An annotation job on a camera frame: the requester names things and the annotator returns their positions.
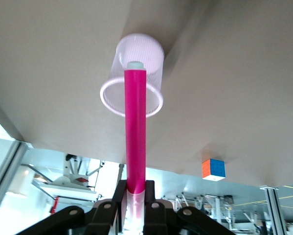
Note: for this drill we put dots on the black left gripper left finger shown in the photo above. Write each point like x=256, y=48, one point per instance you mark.
x=118, y=195

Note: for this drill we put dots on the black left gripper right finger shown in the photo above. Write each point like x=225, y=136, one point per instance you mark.
x=151, y=198

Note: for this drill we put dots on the pink marker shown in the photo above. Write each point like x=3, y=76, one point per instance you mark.
x=136, y=127

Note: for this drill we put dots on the white background shelf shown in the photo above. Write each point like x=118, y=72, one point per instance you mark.
x=68, y=184

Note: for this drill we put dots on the colourful puzzle cube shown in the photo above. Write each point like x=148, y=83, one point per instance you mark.
x=213, y=169

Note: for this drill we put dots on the translucent pink plastic cup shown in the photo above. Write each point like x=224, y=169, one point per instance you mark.
x=141, y=56

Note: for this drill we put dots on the aluminium frame post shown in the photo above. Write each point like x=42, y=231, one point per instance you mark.
x=273, y=210

